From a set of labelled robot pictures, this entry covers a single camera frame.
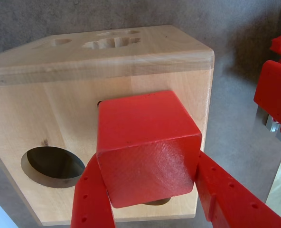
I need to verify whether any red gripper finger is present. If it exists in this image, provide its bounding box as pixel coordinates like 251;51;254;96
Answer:
70;154;116;228
194;152;281;228

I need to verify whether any red wooden cube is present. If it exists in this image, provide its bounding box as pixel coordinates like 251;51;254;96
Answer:
96;90;202;209

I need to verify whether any silver metal base bracket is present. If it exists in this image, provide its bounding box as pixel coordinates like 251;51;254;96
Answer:
263;114;281;143

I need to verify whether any wooden shape sorter box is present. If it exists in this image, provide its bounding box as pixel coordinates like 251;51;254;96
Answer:
0;25;215;226

